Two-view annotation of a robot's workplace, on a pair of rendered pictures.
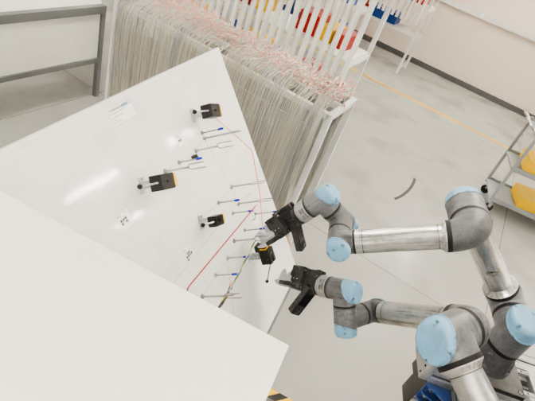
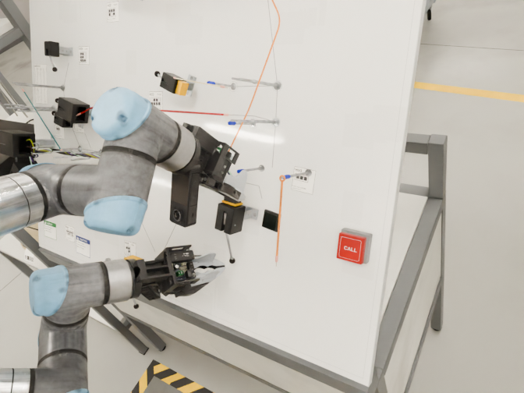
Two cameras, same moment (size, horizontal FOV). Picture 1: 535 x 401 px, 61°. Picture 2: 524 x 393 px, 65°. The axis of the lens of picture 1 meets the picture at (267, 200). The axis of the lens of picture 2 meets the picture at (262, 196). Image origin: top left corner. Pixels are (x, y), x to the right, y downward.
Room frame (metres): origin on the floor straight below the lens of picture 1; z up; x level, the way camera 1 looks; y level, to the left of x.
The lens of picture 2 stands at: (1.70, -0.53, 1.73)
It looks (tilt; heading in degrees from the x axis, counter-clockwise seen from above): 42 degrees down; 126
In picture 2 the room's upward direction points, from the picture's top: 22 degrees counter-clockwise
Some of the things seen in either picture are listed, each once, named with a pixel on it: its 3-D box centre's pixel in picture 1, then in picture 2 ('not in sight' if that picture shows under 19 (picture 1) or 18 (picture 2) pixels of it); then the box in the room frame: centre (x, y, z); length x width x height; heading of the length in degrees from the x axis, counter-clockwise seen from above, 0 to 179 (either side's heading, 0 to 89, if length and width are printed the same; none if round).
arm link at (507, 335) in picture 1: (516, 328); not in sight; (1.16, -0.91, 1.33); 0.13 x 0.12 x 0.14; 1
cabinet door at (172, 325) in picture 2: not in sight; (144, 305); (0.70, -0.07, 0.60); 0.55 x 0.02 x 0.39; 171
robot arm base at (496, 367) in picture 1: (496, 351); not in sight; (1.16, -0.91, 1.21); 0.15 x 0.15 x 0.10
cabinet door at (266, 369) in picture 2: not in sight; (276, 366); (1.25, -0.16, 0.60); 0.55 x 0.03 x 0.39; 171
